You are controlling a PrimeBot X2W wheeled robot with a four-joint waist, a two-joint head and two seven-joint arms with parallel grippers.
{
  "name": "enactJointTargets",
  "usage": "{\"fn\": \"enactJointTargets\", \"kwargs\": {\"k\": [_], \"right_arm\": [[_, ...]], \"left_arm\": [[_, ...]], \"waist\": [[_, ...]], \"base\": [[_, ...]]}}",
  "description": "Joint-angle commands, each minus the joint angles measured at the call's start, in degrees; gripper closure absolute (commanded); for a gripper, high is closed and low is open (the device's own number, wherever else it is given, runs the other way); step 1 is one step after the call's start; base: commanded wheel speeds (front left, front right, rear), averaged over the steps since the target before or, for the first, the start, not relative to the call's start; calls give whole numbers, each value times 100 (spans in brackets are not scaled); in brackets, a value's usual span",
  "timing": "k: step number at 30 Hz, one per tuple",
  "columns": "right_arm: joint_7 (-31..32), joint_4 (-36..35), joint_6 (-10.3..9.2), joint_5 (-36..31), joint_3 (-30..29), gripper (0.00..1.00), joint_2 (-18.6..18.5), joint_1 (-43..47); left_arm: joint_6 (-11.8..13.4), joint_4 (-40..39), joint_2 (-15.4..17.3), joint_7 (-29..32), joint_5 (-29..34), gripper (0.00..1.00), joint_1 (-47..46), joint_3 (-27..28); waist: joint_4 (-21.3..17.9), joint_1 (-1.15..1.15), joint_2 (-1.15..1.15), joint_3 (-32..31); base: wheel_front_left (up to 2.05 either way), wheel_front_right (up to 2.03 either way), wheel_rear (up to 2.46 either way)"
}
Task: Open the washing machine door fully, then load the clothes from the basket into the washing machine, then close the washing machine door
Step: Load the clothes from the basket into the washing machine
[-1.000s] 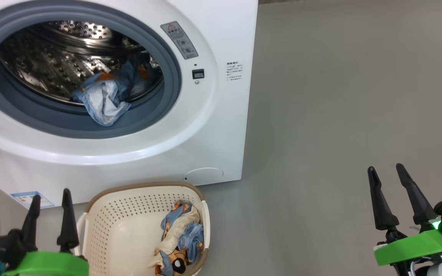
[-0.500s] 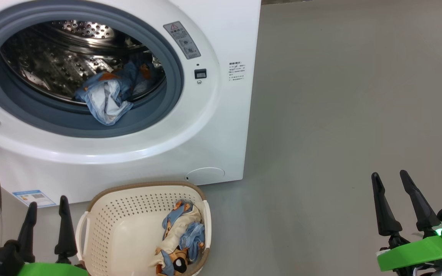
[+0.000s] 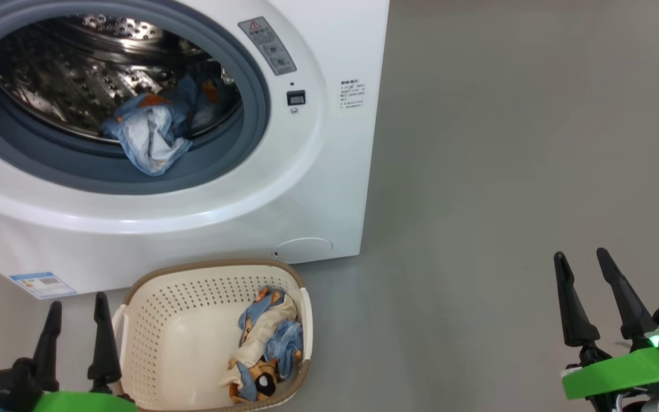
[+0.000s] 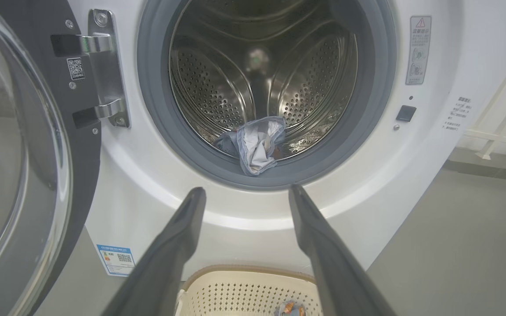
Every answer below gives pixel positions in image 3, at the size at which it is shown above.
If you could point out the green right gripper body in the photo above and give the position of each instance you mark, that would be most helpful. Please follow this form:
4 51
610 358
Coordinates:
621 375

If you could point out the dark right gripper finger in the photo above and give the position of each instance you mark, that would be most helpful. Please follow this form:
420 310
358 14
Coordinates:
575 320
630 309

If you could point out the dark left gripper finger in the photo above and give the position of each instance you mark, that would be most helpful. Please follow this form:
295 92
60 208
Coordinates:
103 355
48 360

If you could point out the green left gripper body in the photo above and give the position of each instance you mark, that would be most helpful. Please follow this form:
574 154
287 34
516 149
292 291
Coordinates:
83 403

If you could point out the cream and blue bear garment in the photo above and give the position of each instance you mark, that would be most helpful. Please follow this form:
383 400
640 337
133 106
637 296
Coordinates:
261 337

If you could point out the blue bear-print garment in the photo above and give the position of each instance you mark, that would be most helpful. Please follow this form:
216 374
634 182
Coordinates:
152 137

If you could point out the white front-load washing machine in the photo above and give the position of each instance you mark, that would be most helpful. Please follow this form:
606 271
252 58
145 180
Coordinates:
306 171

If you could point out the stainless steel washing machine drum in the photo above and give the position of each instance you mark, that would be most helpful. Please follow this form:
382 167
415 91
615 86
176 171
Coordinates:
66 80

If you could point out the black door lock socket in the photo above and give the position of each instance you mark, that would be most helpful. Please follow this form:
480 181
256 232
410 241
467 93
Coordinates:
296 98

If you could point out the blue energy label sticker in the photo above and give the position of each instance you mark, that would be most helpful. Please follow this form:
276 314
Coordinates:
43 285

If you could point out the cream perforated laundry basket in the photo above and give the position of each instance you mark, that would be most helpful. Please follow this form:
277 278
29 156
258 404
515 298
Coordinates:
181 337

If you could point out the round white filter cover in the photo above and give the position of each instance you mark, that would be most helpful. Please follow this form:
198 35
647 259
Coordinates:
304 250

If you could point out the small printed text label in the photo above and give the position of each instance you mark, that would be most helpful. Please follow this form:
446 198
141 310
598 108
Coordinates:
352 94

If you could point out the grey warning label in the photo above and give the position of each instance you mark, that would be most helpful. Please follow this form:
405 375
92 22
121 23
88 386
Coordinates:
268 46

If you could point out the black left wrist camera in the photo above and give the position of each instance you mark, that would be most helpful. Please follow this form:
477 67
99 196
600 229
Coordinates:
6 389

